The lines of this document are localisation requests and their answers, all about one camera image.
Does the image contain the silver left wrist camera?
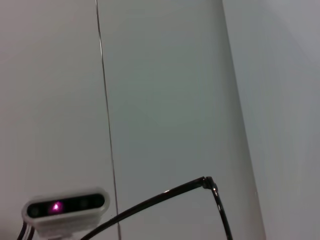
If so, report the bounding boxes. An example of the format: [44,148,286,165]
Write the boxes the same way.
[21,187,111,236]

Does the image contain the black white camera cable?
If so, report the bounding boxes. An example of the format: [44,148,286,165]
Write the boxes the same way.
[16,221,36,240]

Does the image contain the black glasses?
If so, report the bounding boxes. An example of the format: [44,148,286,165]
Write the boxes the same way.
[83,175,235,240]

